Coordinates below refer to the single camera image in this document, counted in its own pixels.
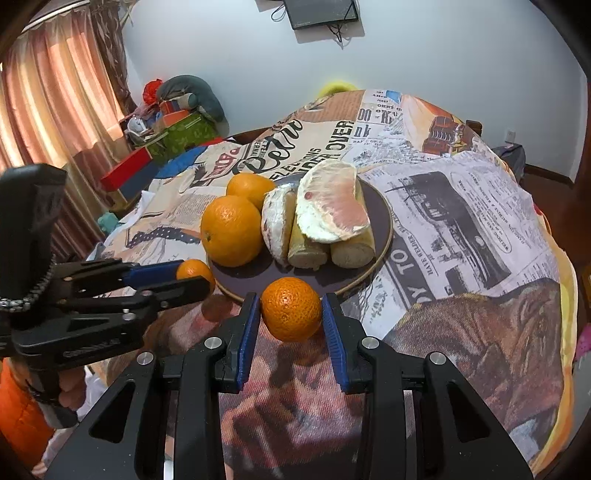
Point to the green gift box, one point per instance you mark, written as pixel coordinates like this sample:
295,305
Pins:
177,133

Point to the striped orange curtain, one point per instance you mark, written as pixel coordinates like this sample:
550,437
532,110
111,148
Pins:
58,107

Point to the grey green plush toy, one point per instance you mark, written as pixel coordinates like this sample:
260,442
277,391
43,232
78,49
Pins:
197,93

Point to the large orange with stem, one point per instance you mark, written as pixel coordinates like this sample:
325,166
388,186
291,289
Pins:
230,231

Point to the small wall monitor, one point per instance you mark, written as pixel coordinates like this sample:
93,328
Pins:
311,13

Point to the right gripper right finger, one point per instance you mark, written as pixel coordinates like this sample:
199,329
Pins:
457,435

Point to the peeled pomelo segment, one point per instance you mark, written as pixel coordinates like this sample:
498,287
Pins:
279,207

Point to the grey backpack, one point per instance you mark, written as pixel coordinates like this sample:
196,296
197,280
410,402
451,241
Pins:
514,156

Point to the sugarcane piece on plate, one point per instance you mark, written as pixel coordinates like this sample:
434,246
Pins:
356,252

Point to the orange on plate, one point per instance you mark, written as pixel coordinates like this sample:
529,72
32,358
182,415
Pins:
250,186

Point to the hand in orange sleeve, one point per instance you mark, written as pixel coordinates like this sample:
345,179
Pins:
79,389

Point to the newspaper print bedspread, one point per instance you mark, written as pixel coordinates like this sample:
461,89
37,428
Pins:
471,272

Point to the sugarcane piece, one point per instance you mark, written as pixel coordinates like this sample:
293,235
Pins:
356,252
304,253

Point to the red box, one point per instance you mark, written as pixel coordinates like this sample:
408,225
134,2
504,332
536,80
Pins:
125,169

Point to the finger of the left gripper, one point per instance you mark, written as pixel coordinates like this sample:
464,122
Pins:
142,276
171,292

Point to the dark round plate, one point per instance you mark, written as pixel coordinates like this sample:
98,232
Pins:
256,275

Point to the small mandarin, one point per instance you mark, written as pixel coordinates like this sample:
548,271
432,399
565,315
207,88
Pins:
291,309
193,268

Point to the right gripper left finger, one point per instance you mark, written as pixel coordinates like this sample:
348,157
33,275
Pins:
123,435

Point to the large pomelo chunk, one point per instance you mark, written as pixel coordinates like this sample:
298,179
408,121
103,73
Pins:
327,210

